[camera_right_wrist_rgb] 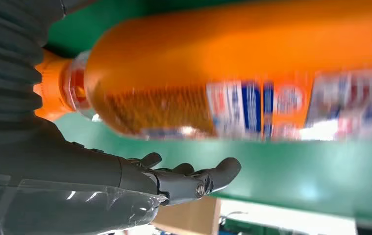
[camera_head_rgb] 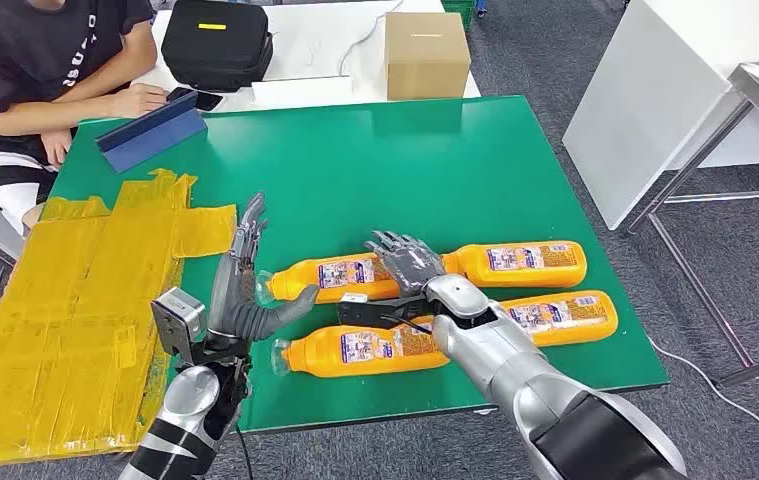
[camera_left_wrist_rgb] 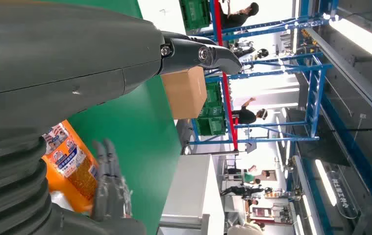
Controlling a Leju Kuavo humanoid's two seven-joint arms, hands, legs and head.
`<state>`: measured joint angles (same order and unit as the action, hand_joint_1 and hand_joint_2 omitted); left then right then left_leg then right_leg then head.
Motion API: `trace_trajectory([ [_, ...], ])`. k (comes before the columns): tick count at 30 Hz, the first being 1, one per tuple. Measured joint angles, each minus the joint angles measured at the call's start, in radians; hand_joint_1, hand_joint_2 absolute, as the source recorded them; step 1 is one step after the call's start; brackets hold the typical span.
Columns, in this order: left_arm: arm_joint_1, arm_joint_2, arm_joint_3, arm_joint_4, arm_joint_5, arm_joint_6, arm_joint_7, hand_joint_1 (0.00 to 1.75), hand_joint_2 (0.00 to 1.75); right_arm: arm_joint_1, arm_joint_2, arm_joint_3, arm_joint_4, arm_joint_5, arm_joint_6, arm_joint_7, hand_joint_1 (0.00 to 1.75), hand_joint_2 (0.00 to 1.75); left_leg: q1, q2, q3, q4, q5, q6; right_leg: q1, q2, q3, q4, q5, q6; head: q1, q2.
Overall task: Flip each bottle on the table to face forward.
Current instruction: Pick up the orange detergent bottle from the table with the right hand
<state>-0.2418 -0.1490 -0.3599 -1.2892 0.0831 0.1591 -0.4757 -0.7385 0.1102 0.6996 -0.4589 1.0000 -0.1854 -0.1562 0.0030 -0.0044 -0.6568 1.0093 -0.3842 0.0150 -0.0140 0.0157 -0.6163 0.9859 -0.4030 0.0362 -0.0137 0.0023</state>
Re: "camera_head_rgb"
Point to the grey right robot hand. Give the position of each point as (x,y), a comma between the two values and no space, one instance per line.
(412,262)

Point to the orange detergent bottle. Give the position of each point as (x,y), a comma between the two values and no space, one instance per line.
(316,354)
(478,265)
(299,281)
(591,324)

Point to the brown cardboard box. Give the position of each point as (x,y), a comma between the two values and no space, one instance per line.
(425,60)

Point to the white board panel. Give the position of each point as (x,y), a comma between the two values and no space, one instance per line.
(650,99)

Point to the person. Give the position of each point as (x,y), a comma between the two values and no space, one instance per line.
(8,40)

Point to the white table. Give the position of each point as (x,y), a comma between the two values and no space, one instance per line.
(316,33)

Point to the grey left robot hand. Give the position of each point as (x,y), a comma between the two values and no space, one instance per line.
(233,298)

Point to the person's hand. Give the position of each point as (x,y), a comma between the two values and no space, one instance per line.
(137,100)
(56,146)

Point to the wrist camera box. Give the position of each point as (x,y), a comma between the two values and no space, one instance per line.
(366,312)
(177,318)

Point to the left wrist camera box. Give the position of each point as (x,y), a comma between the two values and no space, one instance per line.
(177,318)

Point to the black carrying bag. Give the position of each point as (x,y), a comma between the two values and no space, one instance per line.
(213,53)

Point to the green plastic crate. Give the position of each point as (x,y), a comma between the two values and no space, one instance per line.
(458,10)

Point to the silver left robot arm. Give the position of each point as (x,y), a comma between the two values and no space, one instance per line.
(190,397)

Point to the black smartphone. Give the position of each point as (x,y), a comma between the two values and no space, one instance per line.
(208,100)

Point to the blue tablet case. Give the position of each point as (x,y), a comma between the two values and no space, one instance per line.
(147,142)

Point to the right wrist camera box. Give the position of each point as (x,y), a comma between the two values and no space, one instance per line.
(366,312)

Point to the white flat box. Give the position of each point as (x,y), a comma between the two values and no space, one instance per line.
(299,91)

